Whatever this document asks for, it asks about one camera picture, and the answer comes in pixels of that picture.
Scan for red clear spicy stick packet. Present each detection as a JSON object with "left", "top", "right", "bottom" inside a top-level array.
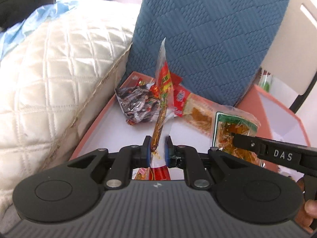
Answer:
[{"left": 150, "top": 38, "right": 178, "bottom": 154}]

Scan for green clear pickle snack packet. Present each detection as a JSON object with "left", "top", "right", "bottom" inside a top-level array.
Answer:
[{"left": 212, "top": 106, "right": 263, "bottom": 167}]

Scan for person's right hand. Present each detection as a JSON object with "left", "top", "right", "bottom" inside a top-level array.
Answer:
[{"left": 294, "top": 178, "right": 317, "bottom": 234}]

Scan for black silver shrimp snack packet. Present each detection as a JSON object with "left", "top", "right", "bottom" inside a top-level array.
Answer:
[{"left": 115, "top": 79, "right": 159, "bottom": 125}]

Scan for orange tofu snack packet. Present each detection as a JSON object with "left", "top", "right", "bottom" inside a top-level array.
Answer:
[{"left": 182, "top": 93, "right": 214, "bottom": 137}]

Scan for red white small packet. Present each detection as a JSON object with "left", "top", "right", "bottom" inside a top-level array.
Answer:
[{"left": 174, "top": 85, "right": 191, "bottom": 117}]

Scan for cream quilted mattress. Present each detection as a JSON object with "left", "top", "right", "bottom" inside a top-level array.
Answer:
[{"left": 1, "top": 0, "right": 138, "bottom": 215}]

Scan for blue textured headboard cushion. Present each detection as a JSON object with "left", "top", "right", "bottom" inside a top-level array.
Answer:
[{"left": 126, "top": 0, "right": 289, "bottom": 106}]

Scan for light blue bed sheet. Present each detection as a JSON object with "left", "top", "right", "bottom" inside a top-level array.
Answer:
[{"left": 1, "top": 0, "right": 78, "bottom": 60}]

